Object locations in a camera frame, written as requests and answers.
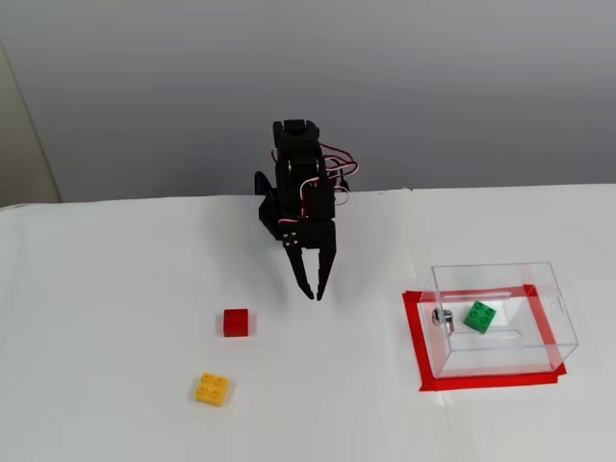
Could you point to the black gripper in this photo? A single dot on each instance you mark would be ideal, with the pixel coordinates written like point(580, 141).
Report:
point(315, 237)

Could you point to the green lego brick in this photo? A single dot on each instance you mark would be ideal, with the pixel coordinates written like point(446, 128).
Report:
point(479, 316)

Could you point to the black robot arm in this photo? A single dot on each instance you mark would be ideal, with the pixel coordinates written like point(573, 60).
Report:
point(289, 192)

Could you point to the red lego brick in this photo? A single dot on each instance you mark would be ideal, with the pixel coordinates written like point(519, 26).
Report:
point(236, 323)

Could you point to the yellow lego brick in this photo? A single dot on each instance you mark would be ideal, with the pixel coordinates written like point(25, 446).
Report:
point(212, 390)

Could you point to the transparent plastic box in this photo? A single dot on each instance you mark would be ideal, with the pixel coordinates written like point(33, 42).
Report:
point(558, 332)

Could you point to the black table clamp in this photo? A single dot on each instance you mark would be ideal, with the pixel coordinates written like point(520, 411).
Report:
point(262, 185)

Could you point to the silver cam lock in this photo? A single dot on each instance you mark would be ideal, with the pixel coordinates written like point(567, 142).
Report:
point(440, 318)

